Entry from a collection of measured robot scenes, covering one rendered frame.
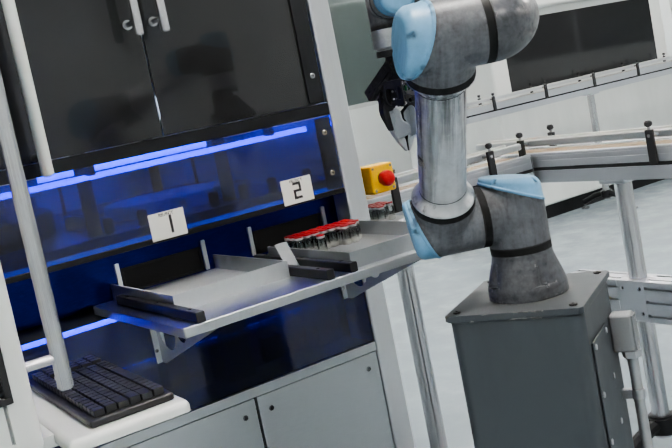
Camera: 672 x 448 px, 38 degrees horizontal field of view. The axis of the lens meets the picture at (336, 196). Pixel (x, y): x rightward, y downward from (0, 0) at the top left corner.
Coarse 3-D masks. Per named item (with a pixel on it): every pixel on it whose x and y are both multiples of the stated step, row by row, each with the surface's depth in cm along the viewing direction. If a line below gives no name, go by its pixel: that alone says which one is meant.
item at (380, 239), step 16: (368, 224) 231; (384, 224) 226; (400, 224) 220; (368, 240) 223; (384, 240) 219; (400, 240) 200; (304, 256) 208; (320, 256) 203; (336, 256) 197; (352, 256) 193; (368, 256) 195; (384, 256) 198
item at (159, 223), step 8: (176, 208) 213; (152, 216) 210; (160, 216) 211; (168, 216) 212; (176, 216) 213; (184, 216) 214; (152, 224) 210; (160, 224) 211; (168, 224) 212; (176, 224) 213; (184, 224) 214; (152, 232) 210; (160, 232) 211; (168, 232) 212; (176, 232) 213; (184, 232) 214; (160, 240) 211
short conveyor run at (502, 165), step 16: (480, 160) 279; (496, 160) 292; (512, 160) 283; (528, 160) 287; (400, 176) 264; (416, 176) 267; (480, 176) 276; (384, 192) 268; (400, 192) 260; (400, 208) 259
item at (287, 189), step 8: (304, 176) 231; (280, 184) 227; (288, 184) 229; (304, 184) 231; (288, 192) 229; (296, 192) 230; (304, 192) 231; (312, 192) 232; (288, 200) 228; (296, 200) 230; (304, 200) 231
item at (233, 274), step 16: (224, 256) 221; (240, 256) 215; (208, 272) 223; (224, 272) 218; (240, 272) 214; (256, 272) 194; (272, 272) 196; (288, 272) 198; (112, 288) 212; (128, 288) 204; (160, 288) 214; (176, 288) 210; (192, 288) 206; (208, 288) 188; (224, 288) 190; (240, 288) 192; (176, 304) 185; (192, 304) 187
